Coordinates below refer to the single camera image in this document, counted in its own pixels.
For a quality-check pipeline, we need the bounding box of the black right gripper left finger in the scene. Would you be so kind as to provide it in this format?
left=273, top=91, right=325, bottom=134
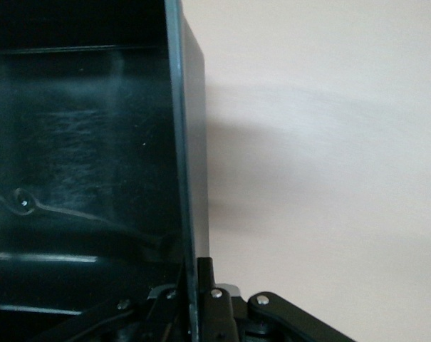
left=72, top=282, right=188, bottom=342

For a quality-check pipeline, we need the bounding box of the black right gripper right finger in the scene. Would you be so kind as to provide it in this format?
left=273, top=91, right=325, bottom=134
left=197, top=256, right=355, bottom=342

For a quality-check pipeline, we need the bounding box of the black plastic box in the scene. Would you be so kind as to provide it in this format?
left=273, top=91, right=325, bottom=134
left=0, top=0, right=212, bottom=342

